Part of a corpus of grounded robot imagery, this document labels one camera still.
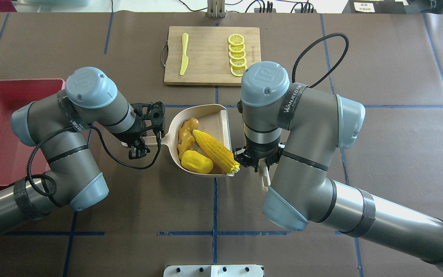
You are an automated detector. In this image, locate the beige plastic dustpan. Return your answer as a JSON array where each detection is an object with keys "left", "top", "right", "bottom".
[{"left": 122, "top": 104, "right": 235, "bottom": 177}]

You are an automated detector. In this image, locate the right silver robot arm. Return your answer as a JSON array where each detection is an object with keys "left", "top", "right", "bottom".
[{"left": 234, "top": 61, "right": 443, "bottom": 272}]

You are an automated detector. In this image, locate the lemon slice one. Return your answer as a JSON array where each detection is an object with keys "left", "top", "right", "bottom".
[{"left": 227, "top": 33, "right": 245, "bottom": 46}]

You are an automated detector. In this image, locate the yellow-green plastic knife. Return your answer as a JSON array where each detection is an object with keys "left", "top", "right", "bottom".
[{"left": 179, "top": 33, "right": 189, "bottom": 76}]

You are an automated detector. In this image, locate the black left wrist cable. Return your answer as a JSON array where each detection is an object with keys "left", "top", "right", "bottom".
[{"left": 27, "top": 123, "right": 163, "bottom": 197}]

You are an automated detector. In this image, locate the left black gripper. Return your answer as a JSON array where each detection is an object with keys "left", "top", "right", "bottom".
[{"left": 114, "top": 127, "right": 149, "bottom": 160}]

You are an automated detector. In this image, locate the lemon slice two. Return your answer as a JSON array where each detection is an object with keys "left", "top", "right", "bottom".
[{"left": 228, "top": 43, "right": 245, "bottom": 53}]

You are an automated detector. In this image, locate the lemon slice three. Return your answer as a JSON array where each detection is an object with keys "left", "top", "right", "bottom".
[{"left": 228, "top": 51, "right": 246, "bottom": 60}]

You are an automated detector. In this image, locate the lemon slice four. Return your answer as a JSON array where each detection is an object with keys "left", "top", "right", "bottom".
[{"left": 229, "top": 58, "right": 247, "bottom": 68}]

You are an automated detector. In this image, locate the black box with label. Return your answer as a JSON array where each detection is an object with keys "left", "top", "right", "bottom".
[{"left": 341, "top": 0, "right": 406, "bottom": 14}]

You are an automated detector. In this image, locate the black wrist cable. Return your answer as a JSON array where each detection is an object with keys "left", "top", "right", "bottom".
[
  {"left": 291, "top": 33, "right": 350, "bottom": 89},
  {"left": 27, "top": 123, "right": 163, "bottom": 197}
]

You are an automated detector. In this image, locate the lemon slice five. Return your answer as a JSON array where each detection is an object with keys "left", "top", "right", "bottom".
[{"left": 230, "top": 65, "right": 248, "bottom": 77}]

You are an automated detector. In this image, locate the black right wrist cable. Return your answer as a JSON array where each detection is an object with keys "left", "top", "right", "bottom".
[{"left": 291, "top": 33, "right": 350, "bottom": 89}]

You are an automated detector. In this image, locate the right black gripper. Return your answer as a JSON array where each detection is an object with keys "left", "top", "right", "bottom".
[{"left": 234, "top": 144, "right": 285, "bottom": 168}]

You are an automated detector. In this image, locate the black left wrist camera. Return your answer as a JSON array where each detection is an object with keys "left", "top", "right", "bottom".
[{"left": 131, "top": 102, "right": 165, "bottom": 137}]

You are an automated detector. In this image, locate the white hand brush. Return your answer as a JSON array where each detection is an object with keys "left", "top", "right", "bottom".
[{"left": 257, "top": 159, "right": 271, "bottom": 192}]

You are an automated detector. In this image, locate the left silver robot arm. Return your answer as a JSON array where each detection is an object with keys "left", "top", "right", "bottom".
[{"left": 0, "top": 67, "right": 148, "bottom": 234}]

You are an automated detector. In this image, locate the yellow toy potato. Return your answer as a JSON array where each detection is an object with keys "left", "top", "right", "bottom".
[{"left": 181, "top": 150, "right": 214, "bottom": 174}]

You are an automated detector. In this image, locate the pink plastic bin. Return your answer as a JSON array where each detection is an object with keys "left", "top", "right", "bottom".
[{"left": 0, "top": 78, "right": 65, "bottom": 190}]

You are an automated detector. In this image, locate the yellow toy corn cob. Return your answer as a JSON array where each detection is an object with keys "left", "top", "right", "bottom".
[{"left": 192, "top": 129, "right": 240, "bottom": 174}]

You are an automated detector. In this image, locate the aluminium frame post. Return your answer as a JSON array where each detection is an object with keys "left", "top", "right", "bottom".
[{"left": 206, "top": 0, "right": 226, "bottom": 18}]

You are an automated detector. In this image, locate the tan toy ginger root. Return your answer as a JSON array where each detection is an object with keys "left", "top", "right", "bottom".
[{"left": 177, "top": 117, "right": 199, "bottom": 160}]

